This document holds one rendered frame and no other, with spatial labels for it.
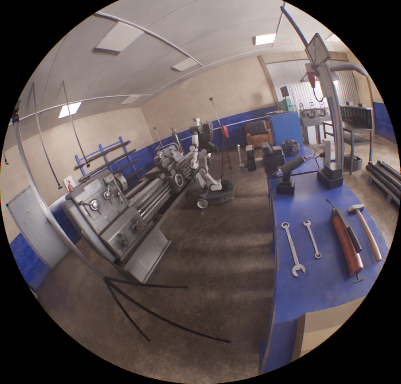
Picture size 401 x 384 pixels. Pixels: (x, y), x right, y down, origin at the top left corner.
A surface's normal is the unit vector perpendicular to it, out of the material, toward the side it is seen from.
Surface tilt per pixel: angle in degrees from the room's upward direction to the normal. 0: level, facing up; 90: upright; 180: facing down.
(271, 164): 90
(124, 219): 32
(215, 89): 90
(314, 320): 0
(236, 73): 90
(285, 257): 0
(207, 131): 90
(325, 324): 0
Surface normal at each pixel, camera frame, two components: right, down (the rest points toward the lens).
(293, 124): -0.33, 0.48
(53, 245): 0.88, -0.15
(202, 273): -0.33, -0.86
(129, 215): 0.19, -0.80
